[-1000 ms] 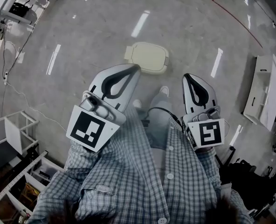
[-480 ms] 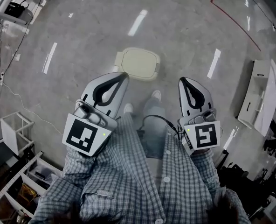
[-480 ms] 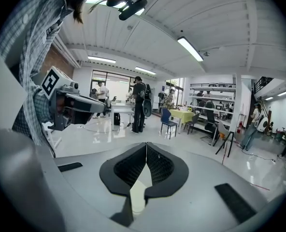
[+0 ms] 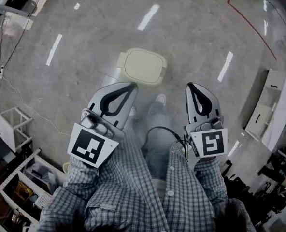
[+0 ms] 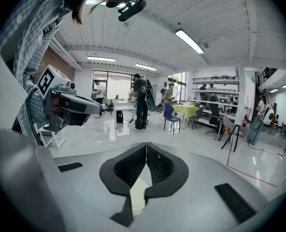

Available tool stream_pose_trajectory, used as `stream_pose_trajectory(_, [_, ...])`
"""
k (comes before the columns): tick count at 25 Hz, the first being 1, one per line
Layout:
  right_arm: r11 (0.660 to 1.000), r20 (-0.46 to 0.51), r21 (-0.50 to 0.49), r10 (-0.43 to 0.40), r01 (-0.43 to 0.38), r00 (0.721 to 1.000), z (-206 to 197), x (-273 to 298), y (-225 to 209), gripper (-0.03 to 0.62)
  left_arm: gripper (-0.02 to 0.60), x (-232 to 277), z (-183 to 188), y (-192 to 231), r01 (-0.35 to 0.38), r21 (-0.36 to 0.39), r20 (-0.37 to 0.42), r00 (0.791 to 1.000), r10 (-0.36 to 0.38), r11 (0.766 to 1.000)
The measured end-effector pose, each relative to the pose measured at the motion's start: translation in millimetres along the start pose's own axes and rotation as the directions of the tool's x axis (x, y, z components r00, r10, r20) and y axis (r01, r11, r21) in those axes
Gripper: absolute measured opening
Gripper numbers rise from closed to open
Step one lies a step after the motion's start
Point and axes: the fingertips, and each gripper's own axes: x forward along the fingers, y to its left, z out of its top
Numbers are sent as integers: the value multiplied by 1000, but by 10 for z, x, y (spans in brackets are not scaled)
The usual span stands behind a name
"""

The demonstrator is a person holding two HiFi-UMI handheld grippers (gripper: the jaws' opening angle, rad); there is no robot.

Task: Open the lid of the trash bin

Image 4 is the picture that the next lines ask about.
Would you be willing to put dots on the white power strip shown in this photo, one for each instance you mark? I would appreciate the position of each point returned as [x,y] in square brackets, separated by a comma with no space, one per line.
[2,72]

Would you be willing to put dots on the white cabinet frame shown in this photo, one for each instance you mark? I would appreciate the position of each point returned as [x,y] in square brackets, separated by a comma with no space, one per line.
[6,129]

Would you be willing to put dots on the cream lidded plastic bin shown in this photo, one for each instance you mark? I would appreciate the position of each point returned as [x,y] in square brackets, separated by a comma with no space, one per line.
[144,65]

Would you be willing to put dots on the person's plaid shirt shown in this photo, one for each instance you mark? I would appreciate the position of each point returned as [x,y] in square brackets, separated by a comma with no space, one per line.
[126,197]

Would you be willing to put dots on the white table frame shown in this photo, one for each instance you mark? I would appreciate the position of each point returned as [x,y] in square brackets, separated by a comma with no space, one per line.
[15,11]

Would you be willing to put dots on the person's white sneaker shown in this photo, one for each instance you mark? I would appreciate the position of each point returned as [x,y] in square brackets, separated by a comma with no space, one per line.
[160,99]
[132,111]

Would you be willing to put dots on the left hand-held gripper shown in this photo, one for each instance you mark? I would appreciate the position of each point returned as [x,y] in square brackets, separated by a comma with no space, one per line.
[85,144]

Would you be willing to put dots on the black office chair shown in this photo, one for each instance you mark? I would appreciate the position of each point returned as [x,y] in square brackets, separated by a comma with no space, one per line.
[237,185]

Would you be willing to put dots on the person's right forearm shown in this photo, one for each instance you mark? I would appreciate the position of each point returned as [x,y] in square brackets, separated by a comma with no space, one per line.
[210,178]

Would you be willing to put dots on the white drawer cabinet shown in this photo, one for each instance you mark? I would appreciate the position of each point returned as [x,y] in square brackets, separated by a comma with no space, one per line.
[275,110]

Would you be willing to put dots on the person's grey jeans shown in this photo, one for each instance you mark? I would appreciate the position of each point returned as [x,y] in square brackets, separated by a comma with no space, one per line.
[158,120]

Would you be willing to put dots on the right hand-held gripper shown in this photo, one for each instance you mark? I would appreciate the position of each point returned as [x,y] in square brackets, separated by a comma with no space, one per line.
[213,142]

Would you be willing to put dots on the white metal storage rack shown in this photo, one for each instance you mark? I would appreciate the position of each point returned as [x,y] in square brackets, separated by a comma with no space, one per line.
[15,174]

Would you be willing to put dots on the white perforated box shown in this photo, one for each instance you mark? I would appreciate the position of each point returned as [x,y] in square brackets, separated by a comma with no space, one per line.
[42,201]

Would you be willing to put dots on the person's left forearm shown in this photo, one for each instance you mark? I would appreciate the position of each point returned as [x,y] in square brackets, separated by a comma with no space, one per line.
[85,178]

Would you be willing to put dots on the person's grey undershirt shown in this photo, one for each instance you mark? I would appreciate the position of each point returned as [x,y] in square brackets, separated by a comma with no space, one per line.
[160,187]

